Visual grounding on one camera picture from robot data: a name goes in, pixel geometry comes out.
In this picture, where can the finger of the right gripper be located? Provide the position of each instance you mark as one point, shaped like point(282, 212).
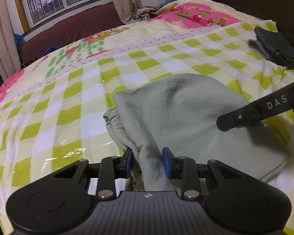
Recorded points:
point(268, 106)

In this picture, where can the light green pants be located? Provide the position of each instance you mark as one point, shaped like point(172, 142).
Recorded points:
point(180, 112)

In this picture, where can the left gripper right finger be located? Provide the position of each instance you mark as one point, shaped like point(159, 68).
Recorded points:
point(184, 169)

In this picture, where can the checkered yellow-green bed sheet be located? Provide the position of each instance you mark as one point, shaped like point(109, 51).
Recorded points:
point(55, 124)

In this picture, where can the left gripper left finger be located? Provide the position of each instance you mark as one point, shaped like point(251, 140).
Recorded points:
point(112, 168)

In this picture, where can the left beige curtain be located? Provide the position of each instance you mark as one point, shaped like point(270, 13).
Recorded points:
point(9, 58)

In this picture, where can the folded dark grey garment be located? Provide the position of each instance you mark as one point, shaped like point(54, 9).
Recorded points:
point(273, 47)

